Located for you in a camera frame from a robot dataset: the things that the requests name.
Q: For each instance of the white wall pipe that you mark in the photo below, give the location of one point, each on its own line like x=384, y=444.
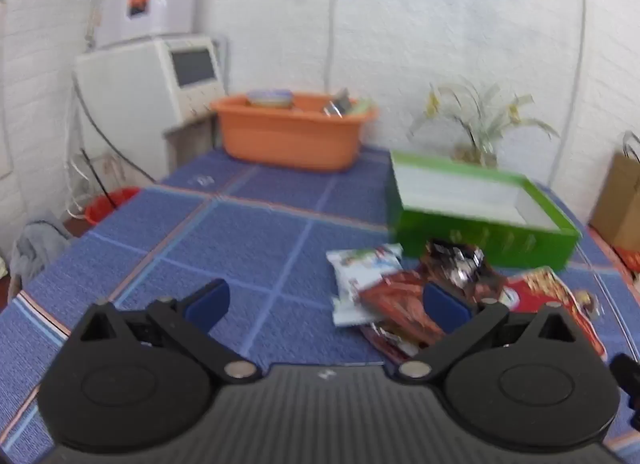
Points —
x=580, y=44

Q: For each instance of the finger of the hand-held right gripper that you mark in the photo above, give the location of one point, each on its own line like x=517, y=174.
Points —
x=627, y=374

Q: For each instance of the pale green soap block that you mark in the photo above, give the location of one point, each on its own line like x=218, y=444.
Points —
x=362, y=106

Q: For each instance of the dark red snack packet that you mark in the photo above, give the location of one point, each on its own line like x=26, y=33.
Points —
x=395, y=299

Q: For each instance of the printed bowl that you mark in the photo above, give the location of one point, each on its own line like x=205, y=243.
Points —
x=270, y=98

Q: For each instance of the blue checked cloth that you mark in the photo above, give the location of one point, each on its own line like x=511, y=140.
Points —
x=200, y=234

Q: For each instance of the green cardboard box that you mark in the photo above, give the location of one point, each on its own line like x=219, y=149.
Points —
x=450, y=229

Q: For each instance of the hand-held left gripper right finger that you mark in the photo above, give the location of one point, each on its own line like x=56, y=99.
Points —
x=445, y=306

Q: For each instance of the orange plaid cloth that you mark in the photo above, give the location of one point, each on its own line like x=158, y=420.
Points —
x=627, y=258

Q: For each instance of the white snack packet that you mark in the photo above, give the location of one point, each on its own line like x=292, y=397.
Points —
x=350, y=269

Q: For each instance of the red bucket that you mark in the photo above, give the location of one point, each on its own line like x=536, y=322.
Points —
x=112, y=204

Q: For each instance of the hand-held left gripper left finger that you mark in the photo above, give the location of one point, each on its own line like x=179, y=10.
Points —
x=207, y=305

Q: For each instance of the glass vase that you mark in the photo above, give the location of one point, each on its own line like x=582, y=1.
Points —
x=475, y=154

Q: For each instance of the yellow flower plant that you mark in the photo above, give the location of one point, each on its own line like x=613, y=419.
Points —
x=475, y=109

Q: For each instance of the clear packet with dark snack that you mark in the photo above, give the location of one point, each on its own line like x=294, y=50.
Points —
x=457, y=264

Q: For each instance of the orange plastic basin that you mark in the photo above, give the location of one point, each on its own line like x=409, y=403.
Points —
x=290, y=139

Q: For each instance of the brown paper bag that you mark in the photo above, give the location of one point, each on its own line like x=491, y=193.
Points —
x=620, y=204

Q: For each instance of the white appliance with screen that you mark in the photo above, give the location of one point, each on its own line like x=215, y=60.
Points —
x=125, y=94

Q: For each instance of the grey cloth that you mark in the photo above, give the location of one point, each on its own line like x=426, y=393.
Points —
x=40, y=249

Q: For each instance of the red nut packet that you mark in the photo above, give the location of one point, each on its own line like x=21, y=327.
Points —
x=545, y=289

